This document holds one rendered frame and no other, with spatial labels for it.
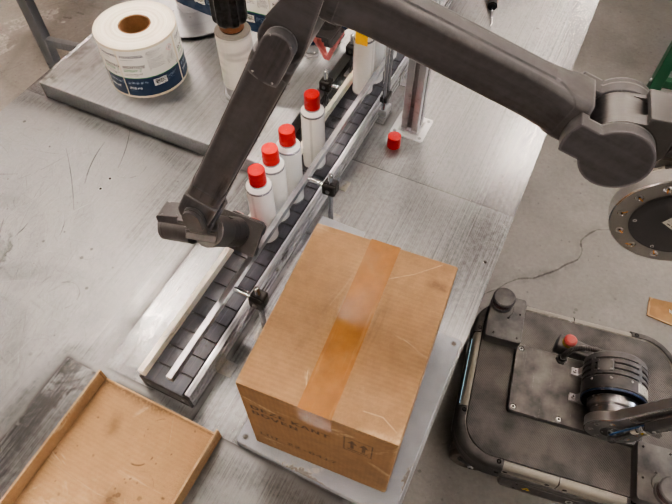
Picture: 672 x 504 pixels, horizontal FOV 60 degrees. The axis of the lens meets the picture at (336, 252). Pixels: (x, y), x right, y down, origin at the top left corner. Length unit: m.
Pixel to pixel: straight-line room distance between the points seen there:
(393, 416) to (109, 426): 0.57
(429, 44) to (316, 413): 0.48
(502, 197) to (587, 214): 1.21
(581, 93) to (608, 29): 2.93
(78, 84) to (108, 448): 0.96
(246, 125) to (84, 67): 1.01
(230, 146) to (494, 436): 1.22
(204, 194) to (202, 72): 0.77
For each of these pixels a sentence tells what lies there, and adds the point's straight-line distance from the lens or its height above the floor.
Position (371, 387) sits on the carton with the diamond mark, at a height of 1.12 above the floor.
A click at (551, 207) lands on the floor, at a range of 2.58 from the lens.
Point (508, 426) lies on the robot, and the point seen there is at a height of 0.24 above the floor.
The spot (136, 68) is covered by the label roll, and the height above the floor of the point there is 0.97.
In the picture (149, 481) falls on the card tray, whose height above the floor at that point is 0.83.
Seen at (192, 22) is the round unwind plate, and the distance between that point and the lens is 1.82.
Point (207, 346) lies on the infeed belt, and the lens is 1.14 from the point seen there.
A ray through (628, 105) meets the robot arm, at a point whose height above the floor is 1.47.
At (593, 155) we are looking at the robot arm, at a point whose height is 1.43.
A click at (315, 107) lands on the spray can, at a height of 1.06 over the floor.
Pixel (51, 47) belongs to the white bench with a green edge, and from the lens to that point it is 3.24.
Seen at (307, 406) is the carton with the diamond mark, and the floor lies 1.12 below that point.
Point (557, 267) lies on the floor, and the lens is 2.41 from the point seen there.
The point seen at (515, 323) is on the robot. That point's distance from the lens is 1.90.
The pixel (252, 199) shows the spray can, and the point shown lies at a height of 1.03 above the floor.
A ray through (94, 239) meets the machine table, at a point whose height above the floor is 0.83.
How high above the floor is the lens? 1.89
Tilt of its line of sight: 56 degrees down
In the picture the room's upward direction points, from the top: straight up
